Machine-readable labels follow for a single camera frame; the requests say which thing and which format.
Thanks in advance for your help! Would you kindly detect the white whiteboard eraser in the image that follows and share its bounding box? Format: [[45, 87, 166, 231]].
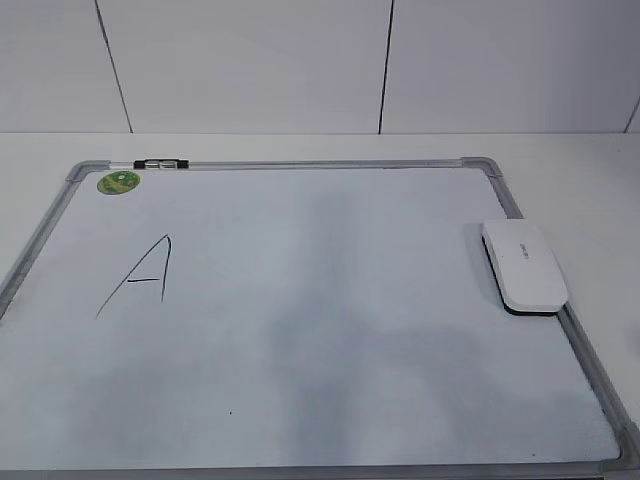
[[482, 219, 569, 316]]

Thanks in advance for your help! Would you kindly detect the round green sticker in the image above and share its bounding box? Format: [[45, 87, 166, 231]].
[[97, 171, 141, 195]]

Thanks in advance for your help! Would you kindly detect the white whiteboard grey frame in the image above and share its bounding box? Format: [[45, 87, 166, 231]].
[[1, 158, 639, 479]]

